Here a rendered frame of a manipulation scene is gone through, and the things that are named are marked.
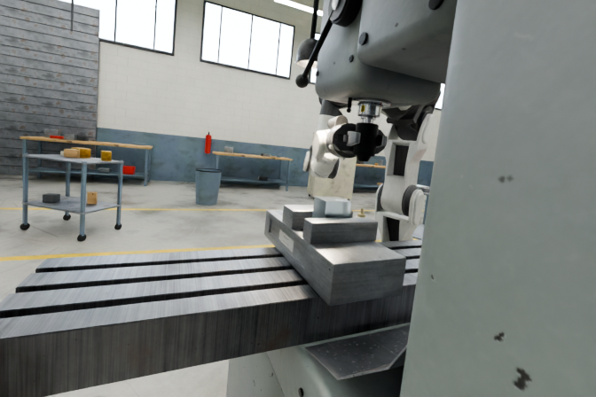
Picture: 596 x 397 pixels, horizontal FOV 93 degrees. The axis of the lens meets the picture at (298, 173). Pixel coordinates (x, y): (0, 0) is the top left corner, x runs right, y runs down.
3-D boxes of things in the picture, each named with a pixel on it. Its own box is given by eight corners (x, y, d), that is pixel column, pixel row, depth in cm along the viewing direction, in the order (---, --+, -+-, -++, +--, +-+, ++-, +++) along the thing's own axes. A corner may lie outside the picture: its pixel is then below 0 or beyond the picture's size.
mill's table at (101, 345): (46, 299, 51) (47, 257, 51) (488, 257, 101) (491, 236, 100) (-47, 416, 30) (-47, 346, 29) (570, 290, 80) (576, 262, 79)
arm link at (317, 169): (312, 162, 91) (304, 181, 109) (343, 168, 91) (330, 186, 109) (317, 134, 95) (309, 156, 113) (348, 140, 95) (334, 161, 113)
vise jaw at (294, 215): (281, 221, 64) (283, 204, 64) (338, 221, 70) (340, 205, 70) (291, 229, 59) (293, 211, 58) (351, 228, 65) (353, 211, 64)
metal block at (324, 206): (311, 223, 60) (314, 196, 60) (335, 222, 63) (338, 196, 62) (323, 230, 56) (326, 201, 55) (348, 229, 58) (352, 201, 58)
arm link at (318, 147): (320, 147, 78) (312, 165, 90) (351, 146, 79) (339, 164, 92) (317, 126, 80) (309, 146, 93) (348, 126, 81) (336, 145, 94)
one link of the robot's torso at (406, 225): (390, 261, 155) (388, 179, 141) (427, 276, 140) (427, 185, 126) (374, 276, 145) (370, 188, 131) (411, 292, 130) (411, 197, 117)
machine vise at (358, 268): (263, 234, 76) (267, 194, 75) (313, 233, 82) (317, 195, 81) (328, 307, 44) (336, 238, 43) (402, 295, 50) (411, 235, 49)
